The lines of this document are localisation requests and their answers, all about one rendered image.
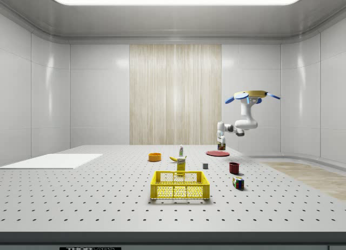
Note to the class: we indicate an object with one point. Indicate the yellow and white box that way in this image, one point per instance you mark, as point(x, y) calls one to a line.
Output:
point(180, 164)

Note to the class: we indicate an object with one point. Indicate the small white bottle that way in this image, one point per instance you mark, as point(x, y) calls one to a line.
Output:
point(180, 151)

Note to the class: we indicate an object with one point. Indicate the banana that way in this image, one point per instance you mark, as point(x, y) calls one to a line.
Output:
point(173, 159)

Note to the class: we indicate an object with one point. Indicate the puzzle cube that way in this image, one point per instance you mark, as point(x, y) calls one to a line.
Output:
point(238, 183)

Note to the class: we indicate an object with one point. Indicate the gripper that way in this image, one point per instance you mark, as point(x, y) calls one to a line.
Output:
point(222, 139)

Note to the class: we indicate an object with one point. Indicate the flat-sided can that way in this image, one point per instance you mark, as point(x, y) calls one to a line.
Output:
point(221, 147)

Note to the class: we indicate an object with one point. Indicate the red mug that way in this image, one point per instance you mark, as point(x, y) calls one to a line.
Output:
point(234, 168)

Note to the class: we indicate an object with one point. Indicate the white board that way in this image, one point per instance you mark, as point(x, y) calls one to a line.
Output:
point(54, 160)

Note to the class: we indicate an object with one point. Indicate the yellow bowl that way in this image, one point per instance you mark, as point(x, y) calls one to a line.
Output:
point(155, 157)

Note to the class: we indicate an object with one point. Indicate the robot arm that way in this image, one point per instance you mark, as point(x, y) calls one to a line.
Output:
point(246, 123)

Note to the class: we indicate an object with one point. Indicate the red plate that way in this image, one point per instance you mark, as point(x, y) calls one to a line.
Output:
point(216, 153)

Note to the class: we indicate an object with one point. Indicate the yellow basket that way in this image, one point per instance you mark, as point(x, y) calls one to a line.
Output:
point(179, 192)

